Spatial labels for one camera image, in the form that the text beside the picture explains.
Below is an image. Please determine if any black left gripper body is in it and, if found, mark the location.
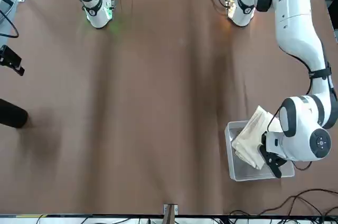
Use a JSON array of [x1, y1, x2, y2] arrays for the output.
[[259, 143, 288, 167]]

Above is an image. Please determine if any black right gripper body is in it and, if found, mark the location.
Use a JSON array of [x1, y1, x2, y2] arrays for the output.
[[0, 44, 22, 68]]

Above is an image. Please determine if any cream-colored tablecloth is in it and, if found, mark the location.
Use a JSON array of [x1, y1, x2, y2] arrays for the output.
[[231, 105, 282, 171]]

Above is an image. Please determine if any clear plastic box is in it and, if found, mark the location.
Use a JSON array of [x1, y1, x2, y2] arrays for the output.
[[224, 120, 295, 182]]

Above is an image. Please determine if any black vase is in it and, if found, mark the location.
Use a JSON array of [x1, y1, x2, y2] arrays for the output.
[[0, 99, 29, 129]]

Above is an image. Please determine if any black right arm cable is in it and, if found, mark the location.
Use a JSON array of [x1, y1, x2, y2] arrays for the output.
[[0, 10, 20, 39]]

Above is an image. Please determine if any aluminium camera post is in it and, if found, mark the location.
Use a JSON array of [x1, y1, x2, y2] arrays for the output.
[[163, 204, 179, 224]]

